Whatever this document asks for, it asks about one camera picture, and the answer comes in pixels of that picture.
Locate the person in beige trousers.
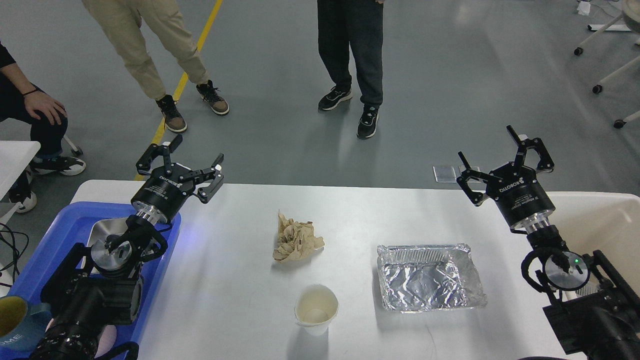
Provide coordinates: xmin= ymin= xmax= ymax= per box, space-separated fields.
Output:
xmin=81 ymin=0 xmax=230 ymax=134

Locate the person in dark jeans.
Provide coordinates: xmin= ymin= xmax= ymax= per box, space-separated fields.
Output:
xmin=0 ymin=42 xmax=87 ymax=177

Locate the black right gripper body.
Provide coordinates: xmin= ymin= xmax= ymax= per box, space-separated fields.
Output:
xmin=487 ymin=165 xmax=556 ymax=230

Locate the crumpled brown paper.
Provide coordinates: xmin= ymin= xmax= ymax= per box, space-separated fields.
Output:
xmin=272 ymin=212 xmax=325 ymax=263

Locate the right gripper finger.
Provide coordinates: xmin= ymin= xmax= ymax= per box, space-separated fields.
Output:
xmin=456 ymin=151 xmax=498 ymax=207
xmin=506 ymin=125 xmax=554 ymax=174

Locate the white side table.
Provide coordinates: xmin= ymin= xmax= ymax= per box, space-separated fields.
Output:
xmin=0 ymin=140 xmax=41 ymax=199

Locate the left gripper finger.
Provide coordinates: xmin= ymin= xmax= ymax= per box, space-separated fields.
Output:
xmin=177 ymin=153 xmax=224 ymax=204
xmin=136 ymin=134 xmax=183 ymax=176

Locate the blue plastic tray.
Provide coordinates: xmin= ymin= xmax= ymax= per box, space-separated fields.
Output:
xmin=8 ymin=202 xmax=181 ymax=360

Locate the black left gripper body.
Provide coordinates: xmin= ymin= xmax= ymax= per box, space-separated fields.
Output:
xmin=131 ymin=167 xmax=195 ymax=224

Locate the person in black trousers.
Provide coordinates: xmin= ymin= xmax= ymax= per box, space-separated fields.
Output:
xmin=317 ymin=0 xmax=385 ymax=139

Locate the pink mug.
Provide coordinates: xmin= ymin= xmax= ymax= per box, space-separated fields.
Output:
xmin=41 ymin=321 xmax=117 ymax=360

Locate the left floor outlet plate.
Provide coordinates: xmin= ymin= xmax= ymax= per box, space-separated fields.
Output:
xmin=432 ymin=165 xmax=458 ymax=183

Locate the white wheeled chair base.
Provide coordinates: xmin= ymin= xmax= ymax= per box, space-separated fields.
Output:
xmin=573 ymin=0 xmax=640 ymax=130

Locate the white plastic bin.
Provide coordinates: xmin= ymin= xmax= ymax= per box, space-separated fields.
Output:
xmin=549 ymin=191 xmax=640 ymax=293

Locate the black and white sneaker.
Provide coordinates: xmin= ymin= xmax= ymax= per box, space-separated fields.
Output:
xmin=7 ymin=171 xmax=38 ymax=214

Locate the aluminium foil tray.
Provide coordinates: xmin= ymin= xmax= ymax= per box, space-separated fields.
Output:
xmin=377 ymin=243 xmax=488 ymax=313

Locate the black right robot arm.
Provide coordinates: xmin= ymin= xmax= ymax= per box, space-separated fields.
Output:
xmin=456 ymin=126 xmax=640 ymax=360

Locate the black cable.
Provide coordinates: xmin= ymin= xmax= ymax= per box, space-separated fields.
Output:
xmin=0 ymin=222 xmax=30 ymax=290

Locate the white paper cup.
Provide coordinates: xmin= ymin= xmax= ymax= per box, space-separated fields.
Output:
xmin=294 ymin=284 xmax=339 ymax=337

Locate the blue mug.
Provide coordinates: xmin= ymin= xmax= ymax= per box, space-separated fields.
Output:
xmin=0 ymin=295 xmax=52 ymax=353

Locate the stainless steel rectangular tray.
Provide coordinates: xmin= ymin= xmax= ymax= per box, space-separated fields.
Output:
xmin=87 ymin=218 xmax=132 ymax=278

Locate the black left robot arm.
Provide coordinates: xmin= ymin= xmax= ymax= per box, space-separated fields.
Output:
xmin=29 ymin=135 xmax=224 ymax=360

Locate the grey office chair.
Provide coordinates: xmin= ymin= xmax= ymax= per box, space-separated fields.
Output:
xmin=62 ymin=134 xmax=83 ymax=157

